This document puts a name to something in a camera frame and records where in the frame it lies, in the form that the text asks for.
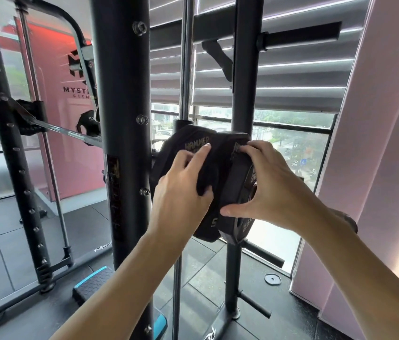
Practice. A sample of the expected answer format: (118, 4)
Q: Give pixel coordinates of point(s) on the grey striped roller blind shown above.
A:
(291, 74)

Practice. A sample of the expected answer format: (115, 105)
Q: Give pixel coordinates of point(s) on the red banner black logo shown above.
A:
(68, 155)

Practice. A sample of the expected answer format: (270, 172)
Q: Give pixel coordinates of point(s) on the black aerobic step cyan trim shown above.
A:
(93, 285)

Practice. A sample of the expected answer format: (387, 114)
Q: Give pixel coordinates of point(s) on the small black octagonal weight plate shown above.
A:
(236, 187)

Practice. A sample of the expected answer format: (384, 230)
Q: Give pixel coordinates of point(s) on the black power rack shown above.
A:
(121, 84)

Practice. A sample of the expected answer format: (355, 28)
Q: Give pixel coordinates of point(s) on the grey floor socket cover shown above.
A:
(272, 279)

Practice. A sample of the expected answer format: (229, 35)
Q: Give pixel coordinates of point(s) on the person's left forearm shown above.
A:
(121, 297)

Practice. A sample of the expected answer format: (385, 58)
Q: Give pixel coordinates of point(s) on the person's right forearm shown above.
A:
(369, 279)

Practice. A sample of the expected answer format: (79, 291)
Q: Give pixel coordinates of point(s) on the black round grip weight plate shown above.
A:
(88, 122)

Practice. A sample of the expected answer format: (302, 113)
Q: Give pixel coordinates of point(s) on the person's left hand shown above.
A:
(178, 201)

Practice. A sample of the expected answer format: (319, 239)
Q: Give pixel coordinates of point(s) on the person's right hand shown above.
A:
(280, 194)

